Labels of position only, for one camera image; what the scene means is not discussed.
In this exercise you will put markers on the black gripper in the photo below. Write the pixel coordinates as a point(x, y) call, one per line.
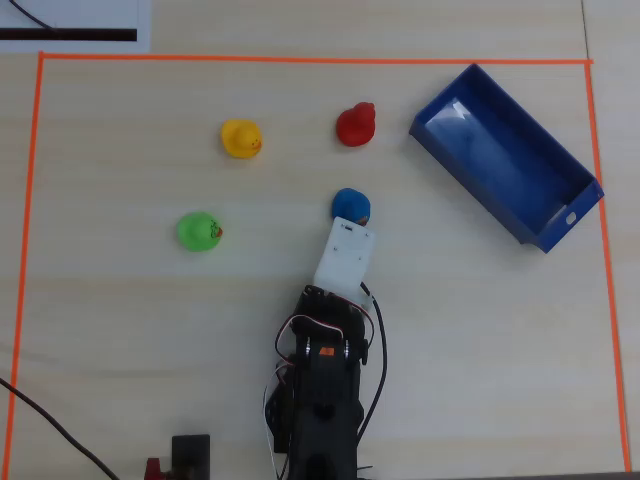
point(320, 296)

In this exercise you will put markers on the yellow rubber duck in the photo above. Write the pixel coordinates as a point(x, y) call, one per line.
point(240, 137)

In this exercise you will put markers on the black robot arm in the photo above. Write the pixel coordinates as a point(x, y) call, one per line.
point(325, 400)

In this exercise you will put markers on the blue rubber duck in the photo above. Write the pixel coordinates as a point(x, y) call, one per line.
point(350, 202)

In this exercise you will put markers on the green rubber duck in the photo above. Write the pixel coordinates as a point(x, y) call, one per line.
point(197, 232)

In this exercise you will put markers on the red rubber duck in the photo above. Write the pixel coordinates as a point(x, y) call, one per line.
point(355, 127)

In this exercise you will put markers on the blue plastic box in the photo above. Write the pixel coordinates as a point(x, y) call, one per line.
point(500, 150)

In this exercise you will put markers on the red clamp knob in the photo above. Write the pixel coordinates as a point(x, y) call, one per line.
point(154, 470)

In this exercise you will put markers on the orange tape strip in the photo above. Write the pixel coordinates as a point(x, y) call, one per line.
point(606, 250)
point(24, 250)
point(300, 59)

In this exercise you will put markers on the white paper with black bar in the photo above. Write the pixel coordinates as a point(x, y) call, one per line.
point(100, 15)

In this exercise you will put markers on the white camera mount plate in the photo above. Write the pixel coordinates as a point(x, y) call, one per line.
point(345, 255)

